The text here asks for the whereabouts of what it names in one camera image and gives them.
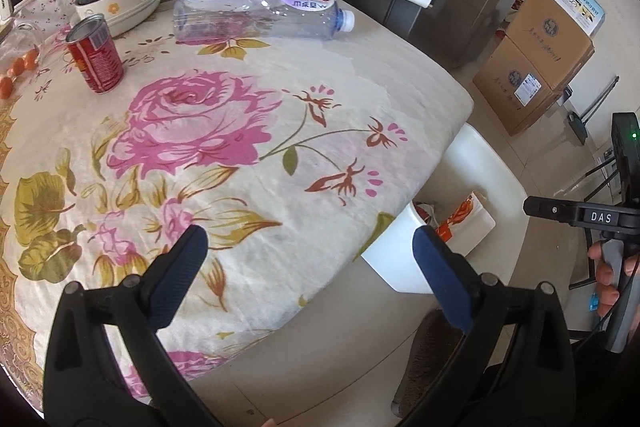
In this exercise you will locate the white trash bin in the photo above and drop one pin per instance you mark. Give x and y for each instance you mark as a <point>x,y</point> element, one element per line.
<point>400,257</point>

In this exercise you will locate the brown floor mat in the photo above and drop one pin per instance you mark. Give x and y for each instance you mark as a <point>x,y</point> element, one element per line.
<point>435,367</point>

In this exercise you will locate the small-flowered white cloth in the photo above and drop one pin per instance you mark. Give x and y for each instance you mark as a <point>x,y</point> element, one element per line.
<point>50,4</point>

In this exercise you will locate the red open tin can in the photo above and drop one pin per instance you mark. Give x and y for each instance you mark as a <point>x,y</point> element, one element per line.
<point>97,57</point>

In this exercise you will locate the tangerine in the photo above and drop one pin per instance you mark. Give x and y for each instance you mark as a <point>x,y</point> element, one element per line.
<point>17,67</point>
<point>6,88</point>
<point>31,58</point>

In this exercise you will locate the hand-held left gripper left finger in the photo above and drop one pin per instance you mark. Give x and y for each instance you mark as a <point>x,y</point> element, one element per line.
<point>172,277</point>

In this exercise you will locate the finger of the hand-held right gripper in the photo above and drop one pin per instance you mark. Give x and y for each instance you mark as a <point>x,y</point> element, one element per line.
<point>560,209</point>

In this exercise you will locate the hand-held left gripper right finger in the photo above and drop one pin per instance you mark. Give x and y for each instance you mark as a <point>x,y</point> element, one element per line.
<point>440,277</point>

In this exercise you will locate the white chair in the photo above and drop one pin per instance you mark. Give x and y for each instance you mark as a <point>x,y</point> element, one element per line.
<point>490,167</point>

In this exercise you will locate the clear plastic bottle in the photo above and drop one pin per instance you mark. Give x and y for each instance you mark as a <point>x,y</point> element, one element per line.
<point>250,17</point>

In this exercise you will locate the person's right hand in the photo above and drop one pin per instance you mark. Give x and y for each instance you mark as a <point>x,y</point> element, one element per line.
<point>606,282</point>

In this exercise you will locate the clear glass jar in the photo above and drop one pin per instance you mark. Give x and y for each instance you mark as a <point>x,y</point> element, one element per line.
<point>35,42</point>

